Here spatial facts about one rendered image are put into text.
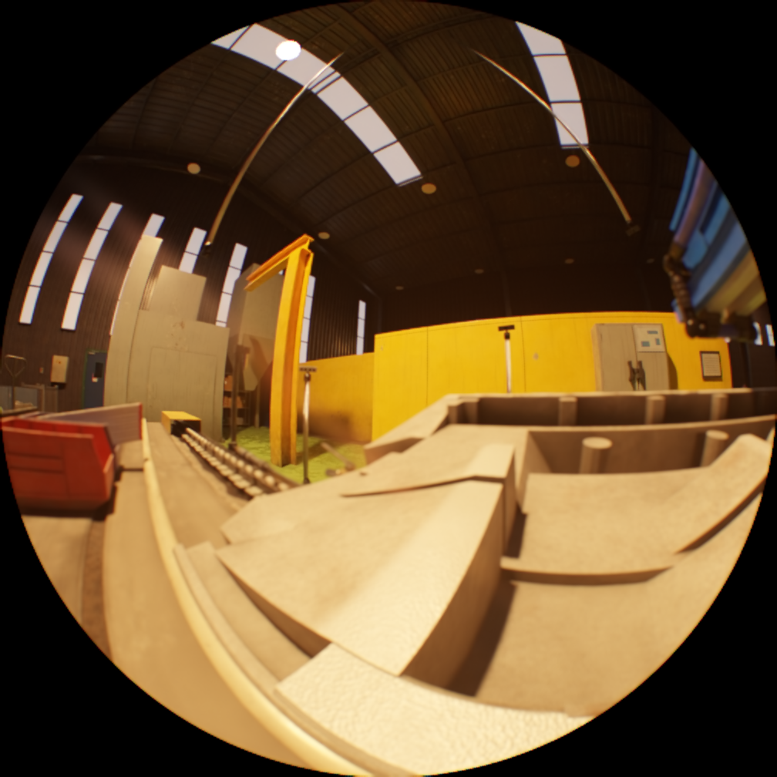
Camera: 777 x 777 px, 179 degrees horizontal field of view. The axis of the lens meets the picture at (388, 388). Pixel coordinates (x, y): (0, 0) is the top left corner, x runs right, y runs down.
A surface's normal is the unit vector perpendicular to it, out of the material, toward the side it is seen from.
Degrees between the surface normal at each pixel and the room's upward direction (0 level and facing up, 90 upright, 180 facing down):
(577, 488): 10
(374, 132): 169
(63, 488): 92
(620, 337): 90
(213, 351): 90
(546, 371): 90
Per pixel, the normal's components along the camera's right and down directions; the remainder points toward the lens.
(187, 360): 0.83, -0.02
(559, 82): -0.13, 0.96
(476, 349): -0.55, -0.07
